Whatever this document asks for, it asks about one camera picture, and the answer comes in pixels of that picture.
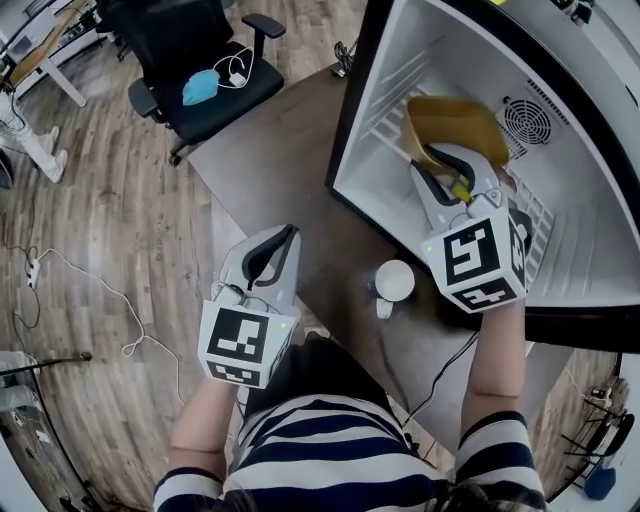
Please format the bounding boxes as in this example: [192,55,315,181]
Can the person's right hand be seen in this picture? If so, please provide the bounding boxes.
[493,166,519,195]

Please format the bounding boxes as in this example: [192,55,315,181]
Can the black office chair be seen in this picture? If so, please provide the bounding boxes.
[96,0,288,169]

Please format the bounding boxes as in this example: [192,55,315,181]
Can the thin black cable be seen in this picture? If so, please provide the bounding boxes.
[403,328,482,427]

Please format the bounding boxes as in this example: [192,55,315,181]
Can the white power strip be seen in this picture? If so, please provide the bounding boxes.
[26,246,42,290]

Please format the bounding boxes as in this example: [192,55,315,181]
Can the blue white mug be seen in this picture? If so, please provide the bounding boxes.
[366,258,417,321]

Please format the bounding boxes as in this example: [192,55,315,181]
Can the dark wooden table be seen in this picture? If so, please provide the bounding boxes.
[187,62,576,454]

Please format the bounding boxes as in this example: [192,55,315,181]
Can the black metal rack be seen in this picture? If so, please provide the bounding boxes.
[558,397,637,494]

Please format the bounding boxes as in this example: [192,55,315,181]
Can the round white fan grille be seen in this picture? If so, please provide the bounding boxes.
[501,96,555,147]

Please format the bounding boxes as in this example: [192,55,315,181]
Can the black skirt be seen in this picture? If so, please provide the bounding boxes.
[243,331,402,422]

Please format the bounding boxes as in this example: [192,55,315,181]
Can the white mini fridge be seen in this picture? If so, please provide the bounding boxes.
[324,0,640,347]

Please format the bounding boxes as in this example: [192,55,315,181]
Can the navy white striped shirt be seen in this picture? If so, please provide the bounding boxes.
[152,393,547,512]

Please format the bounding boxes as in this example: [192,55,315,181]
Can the person's right forearm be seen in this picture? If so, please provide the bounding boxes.
[458,298,527,442]

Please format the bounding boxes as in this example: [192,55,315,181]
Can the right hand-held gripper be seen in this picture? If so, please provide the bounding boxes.
[409,142,534,315]

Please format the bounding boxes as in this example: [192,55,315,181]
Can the black stand pole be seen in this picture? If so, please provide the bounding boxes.
[0,351,94,377]

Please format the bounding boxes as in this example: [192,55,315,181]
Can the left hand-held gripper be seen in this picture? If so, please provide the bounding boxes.
[197,225,303,390]

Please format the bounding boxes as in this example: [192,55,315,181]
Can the light wooden desk white legs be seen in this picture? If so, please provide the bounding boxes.
[0,0,104,109]

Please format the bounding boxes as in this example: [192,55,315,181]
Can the blue face mask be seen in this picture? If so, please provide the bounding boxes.
[180,69,222,108]

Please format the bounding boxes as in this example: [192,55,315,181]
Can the person's left forearm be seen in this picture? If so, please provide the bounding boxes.
[168,373,240,482]

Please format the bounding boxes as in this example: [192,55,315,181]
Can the yellow plastic bowl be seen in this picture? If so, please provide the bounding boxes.
[402,95,511,204]

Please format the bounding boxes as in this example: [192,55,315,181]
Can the white charger with cable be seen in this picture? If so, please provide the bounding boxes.
[213,46,255,90]

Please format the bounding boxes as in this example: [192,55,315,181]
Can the long white cable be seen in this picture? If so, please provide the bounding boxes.
[35,247,187,407]

